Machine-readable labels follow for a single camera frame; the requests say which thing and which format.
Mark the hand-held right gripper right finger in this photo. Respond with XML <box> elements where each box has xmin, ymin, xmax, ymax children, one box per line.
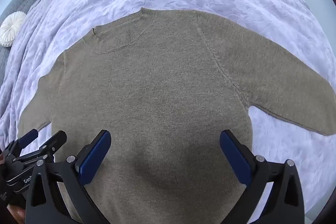
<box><xmin>219</xmin><ymin>130</ymin><xmax>305</xmax><ymax>224</ymax></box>

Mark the white round pleated pillow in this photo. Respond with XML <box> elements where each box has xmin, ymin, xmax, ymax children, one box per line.
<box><xmin>0</xmin><ymin>11</ymin><xmax>27</xmax><ymax>47</ymax></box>

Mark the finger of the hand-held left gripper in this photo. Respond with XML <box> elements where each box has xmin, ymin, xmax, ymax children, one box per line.
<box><xmin>13</xmin><ymin>130</ymin><xmax>68</xmax><ymax>162</ymax></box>
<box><xmin>4</xmin><ymin>129</ymin><xmax>39</xmax><ymax>159</ymax></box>

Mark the grey quilted headboard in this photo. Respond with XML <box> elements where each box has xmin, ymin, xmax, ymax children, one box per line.
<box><xmin>0</xmin><ymin>0</ymin><xmax>39</xmax><ymax>88</ymax></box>

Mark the person's left hand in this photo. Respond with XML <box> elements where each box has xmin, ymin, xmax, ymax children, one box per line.
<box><xmin>7</xmin><ymin>204</ymin><xmax>26</xmax><ymax>224</ymax></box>

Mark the olive knit sweater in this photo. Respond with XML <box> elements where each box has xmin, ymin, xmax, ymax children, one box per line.
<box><xmin>17</xmin><ymin>7</ymin><xmax>336</xmax><ymax>224</ymax></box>

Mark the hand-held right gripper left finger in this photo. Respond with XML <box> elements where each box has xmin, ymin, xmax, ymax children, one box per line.
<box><xmin>25</xmin><ymin>130</ymin><xmax>112</xmax><ymax>224</ymax></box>

